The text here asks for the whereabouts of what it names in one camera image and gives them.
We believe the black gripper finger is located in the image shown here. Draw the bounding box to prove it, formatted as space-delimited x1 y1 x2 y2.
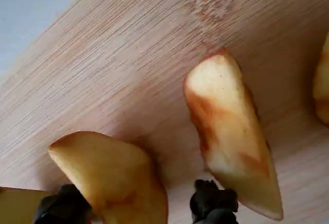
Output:
190 179 239 224
33 183 98 224

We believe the plain pale apple slice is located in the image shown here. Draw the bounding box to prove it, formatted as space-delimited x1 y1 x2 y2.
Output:
47 130 169 224

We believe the large notched apple slice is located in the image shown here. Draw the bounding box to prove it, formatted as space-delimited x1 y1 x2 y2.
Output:
0 186 53 224

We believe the brown-cored apple slice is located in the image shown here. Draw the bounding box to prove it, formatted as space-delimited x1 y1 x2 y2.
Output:
183 47 284 221

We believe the wooden cutting board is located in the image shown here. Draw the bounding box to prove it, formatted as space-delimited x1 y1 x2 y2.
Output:
0 0 329 224

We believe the small browned apple slice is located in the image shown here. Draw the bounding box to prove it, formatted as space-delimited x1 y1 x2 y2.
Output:
312 30 329 129

